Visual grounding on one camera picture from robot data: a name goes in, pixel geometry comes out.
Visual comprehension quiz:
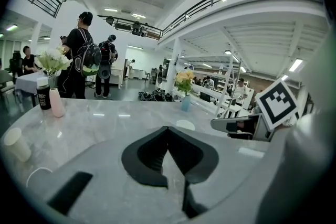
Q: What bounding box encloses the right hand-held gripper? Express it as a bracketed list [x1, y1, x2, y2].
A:
[210, 78, 299, 142]

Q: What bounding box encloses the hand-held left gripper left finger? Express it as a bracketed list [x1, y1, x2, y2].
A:
[33, 125, 185, 224]

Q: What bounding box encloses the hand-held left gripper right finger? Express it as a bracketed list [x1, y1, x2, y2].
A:
[167, 125, 278, 221]

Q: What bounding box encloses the white paper cup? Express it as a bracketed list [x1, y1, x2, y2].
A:
[3, 127, 32, 163]

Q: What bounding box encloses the blue vase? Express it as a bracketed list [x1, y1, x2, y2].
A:
[181, 95, 192, 113]

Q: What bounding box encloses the orange flower bouquet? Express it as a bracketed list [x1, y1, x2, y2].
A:
[174, 70, 196, 97]

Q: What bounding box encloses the white metal rack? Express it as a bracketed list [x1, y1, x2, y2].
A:
[173, 54, 253, 118]

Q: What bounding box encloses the pile of black backpacks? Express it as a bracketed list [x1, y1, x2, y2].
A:
[138, 88, 174, 102]

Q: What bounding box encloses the pink vase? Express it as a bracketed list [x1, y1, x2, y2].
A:
[49, 88, 66, 118]

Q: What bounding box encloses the white dressing table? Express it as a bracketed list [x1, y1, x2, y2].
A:
[110, 67, 124, 90]

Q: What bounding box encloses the black bottle white cap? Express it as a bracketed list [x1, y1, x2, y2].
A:
[36, 77, 51, 111]

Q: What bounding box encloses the black green backpack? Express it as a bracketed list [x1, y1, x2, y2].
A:
[72, 41, 102, 77]

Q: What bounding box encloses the table with blue-grey cloth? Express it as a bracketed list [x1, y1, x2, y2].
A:
[14, 70, 53, 107]

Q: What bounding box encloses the white flower bouquet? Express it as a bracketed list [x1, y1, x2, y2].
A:
[36, 46, 73, 89]

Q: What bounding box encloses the grey chair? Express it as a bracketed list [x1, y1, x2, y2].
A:
[0, 69, 16, 113]

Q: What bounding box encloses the black office chair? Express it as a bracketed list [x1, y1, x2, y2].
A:
[9, 51, 24, 78]

